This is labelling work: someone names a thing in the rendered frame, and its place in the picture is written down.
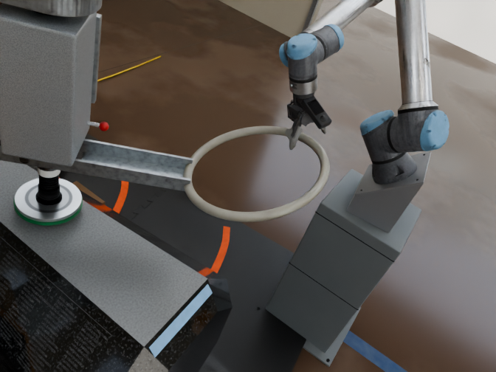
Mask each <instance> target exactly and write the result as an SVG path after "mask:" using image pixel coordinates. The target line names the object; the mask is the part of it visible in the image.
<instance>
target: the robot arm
mask: <svg viewBox="0 0 496 372"><path fill-rule="evenodd" d="M381 1H383V0H342V1H341V2H339V3H338V4H337V5H335V6H334V7H333V8H331V9H330V10H329V11H328V12H327V13H326V14H324V15H323V16H322V17H320V18H319V19H318V20H316V21H315V22H314V23H313V24H312V25H311V26H309V27H308V28H307V29H305V30H304V31H303V32H301V33H299V34H298V35H296V36H294V37H292V38H290V39H289V41H286V42H285V43H284V44H282V45H281V46H280V49H279V56H280V59H281V61H282V63H283V64H284V65H285V66H286V67H288V68H289V88H290V91H291V92H292V93H293V101H292V100H291V103H290V104H287V112H288V118H289V119H290V120H292V121H293V126H292V128H287V129H286V131H285V135H286V136H287V137H288V139H289V149H290V150H292V149H293V148H294V147H295V146H296V142H297V141H298V137H299V136H300V135H301V133H302V131H303V130H302V128H301V125H304V126H307V125H308V124H309V123H315V124H316V126H317V127H318V128H319V129H321V131H322V132H323V133H324V134H325V133H326V126H328V125H330V124H331V121H332V120H331V118H330V117H329V116H328V115H327V113H326V111H325V110H324V109H323V107H322V106H321V105H320V103H319V102H318V100H317V99H316V97H315V96H314V92H315V91H316V90H317V65H318V64H319V63H320V62H322V61H324V60H325V59H326V58H328V57H330V56H331V55H333V54H334V53H335V52H339V50H340V49H341V48H342V47H343V44H344V35H343V33H342V30H343V29H344V28H345V27H346V26H347V25H349V24H350V23H351V22H352V21H353V20H354V19H355V18H356V17H357V16H359V15H360V14H361V13H362V12H364V11H365V10H366V9H367V8H368V7H375V6H376V5H377V4H378V3H380V2H381ZM395 8H396V29H397V38H398V49H399V69H400V79H401V90H402V105H401V107H400V108H399V109H398V110H397V111H398V116H397V117H395V116H394V112H393V111H392V110H386V111H381V112H379V113H377V114H374V115H372V116H370V117H369V118H367V119H366V120H364V121H363V122H362V123H361V125H360V131H361V133H362V137H363V139H364V142H365V145H366V148H367V150H368V153H369V156H370V158H371V161H372V177H373V180H374V181H375V183H378V184H390V183H394V182H398V181H401V180H403V179H406V178H407V177H409V176H411V175H412V174H413V173H414V172H415V171H416V169H417V165H416V162H415V160H414V159H413V158H412V157H411V156H410V155H409V153H408V152H417V151H432V150H437V149H439V148H441V147H442V146H443V145H444V143H445V142H446V141H447V137H448V135H449V127H450V125H449V120H448V118H447V115H446V114H445V113H444V112H443V111H440V110H438V105H437V104H436V103H434V102H433V97H432V86H431V74H430V54H429V42H428V31H427V10H426V0H395ZM293 103H294V104H293Z"/></svg>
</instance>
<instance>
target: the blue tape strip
mask: <svg viewBox="0 0 496 372"><path fill-rule="evenodd" d="M211 294H212V291H211V289H210V287H209V285H208V284H207V285H206V286H205V287H204V288H203V289H202V290H201V291H200V292H199V294H198V295H197V296H196V297H195V298H194V299H193V300H192V301H191V302H190V304H189V305H188V306H187V307H186V308H185V309H184V310H183V311H182V313H181V314H180V315H179V316H178V317H177V318H176V319H175V320H174V321H173V322H172V323H171V324H170V325H169V326H168V327H167V328H166V329H165V330H164V332H163V333H162V334H161V335H160V336H159V337H158V338H157V339H156V340H155V342H154V343H153V344H152V345H151V346H150V347H149V348H150V350H151V352H152V354H153V355H154V357H156V356H157V355H158V354H159V352H160V351H161V350H162V349H163V348H164V347H165V346H166V345H167V344H168V343H169V342H170V341H171V339H172V338H173V337H174V336H175V335H176V333H177V332H178V331H179V330H180V329H181V328H182V326H183V325H184V324H185V323H186V322H187V321H188V320H189V319H190V318H191V317H192V316H193V315H194V313H195V312H196V311H197V310H198V309H199V308H200V306H201V305H202V304H203V303H204V302H205V300H206V299H207V298H208V297H209V296H211Z"/></svg>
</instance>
